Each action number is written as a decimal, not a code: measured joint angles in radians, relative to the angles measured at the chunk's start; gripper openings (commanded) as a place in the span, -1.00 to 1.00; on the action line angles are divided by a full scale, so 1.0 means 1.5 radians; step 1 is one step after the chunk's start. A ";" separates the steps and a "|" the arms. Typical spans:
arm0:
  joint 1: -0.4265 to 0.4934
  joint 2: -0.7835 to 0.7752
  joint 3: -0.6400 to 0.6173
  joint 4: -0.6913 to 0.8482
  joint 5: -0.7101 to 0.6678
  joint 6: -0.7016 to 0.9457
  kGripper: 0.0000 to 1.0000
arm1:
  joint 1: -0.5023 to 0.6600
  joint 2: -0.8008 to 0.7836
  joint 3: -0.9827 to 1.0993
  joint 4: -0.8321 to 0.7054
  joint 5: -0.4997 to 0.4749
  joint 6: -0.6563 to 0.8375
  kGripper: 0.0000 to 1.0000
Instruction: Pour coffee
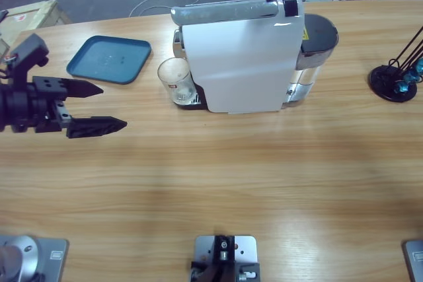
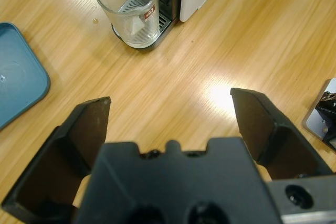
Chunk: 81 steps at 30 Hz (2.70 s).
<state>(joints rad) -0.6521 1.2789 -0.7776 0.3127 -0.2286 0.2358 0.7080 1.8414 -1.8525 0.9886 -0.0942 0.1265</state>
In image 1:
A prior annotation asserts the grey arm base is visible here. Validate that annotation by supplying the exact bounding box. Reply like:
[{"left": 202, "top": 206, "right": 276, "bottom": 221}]
[
  {"left": 402, "top": 240, "right": 423, "bottom": 282},
  {"left": 0, "top": 234, "right": 69, "bottom": 282}
]

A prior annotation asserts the metal drip tray grate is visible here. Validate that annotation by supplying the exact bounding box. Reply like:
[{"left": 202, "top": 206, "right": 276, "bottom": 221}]
[{"left": 173, "top": 92, "right": 208, "bottom": 111}]

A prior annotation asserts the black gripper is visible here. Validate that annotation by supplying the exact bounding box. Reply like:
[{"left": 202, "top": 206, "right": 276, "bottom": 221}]
[{"left": 0, "top": 76, "right": 128, "bottom": 140}]

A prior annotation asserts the black capsule holder stand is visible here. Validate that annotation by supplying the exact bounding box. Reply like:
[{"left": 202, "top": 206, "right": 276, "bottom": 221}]
[{"left": 368, "top": 25, "right": 423, "bottom": 103}]

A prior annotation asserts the clear water tank black lid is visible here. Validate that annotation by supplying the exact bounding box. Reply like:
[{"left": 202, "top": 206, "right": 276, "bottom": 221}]
[{"left": 286, "top": 13, "right": 340, "bottom": 108}]

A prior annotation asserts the silver coffee machine lever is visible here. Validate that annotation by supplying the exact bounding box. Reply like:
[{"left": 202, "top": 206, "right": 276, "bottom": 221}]
[{"left": 171, "top": 0, "right": 280, "bottom": 27}]

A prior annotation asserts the white capsule coffee machine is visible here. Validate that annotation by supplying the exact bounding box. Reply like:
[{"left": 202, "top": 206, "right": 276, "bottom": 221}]
[{"left": 171, "top": 0, "right": 307, "bottom": 115}]

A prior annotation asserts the wooden crate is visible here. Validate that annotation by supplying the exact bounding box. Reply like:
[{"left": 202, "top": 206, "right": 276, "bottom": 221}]
[{"left": 0, "top": 0, "right": 72, "bottom": 47}]

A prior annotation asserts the white block with dark post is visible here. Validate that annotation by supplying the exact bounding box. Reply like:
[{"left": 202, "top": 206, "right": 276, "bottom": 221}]
[{"left": 190, "top": 234, "right": 261, "bottom": 282}]

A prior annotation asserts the clear glass cup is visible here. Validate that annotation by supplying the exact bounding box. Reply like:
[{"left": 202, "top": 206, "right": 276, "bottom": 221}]
[{"left": 157, "top": 57, "right": 195, "bottom": 106}]

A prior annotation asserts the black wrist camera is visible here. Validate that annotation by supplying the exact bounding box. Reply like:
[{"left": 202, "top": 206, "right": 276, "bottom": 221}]
[{"left": 6, "top": 33, "right": 50, "bottom": 80}]

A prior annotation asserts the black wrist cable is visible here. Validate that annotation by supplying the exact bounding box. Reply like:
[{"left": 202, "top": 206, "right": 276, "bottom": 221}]
[{"left": 0, "top": 53, "right": 17, "bottom": 83}]

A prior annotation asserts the teal plastic tray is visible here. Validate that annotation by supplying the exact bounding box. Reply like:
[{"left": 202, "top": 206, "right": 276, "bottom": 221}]
[{"left": 66, "top": 35, "right": 152, "bottom": 85}]

